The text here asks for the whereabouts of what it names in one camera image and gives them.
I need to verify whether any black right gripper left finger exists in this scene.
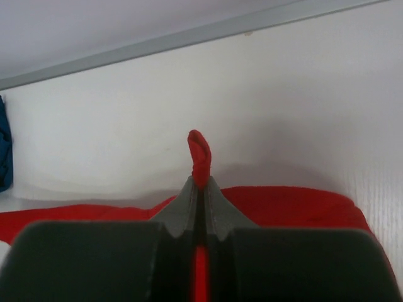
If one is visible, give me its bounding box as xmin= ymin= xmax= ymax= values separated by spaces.
xmin=1 ymin=179 xmax=198 ymax=301

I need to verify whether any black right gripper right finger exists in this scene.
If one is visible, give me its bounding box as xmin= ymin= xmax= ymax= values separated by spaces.
xmin=203 ymin=179 xmax=402 ymax=301

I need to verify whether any folded blue t shirt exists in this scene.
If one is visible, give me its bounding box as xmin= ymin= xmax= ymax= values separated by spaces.
xmin=0 ymin=98 xmax=13 ymax=192

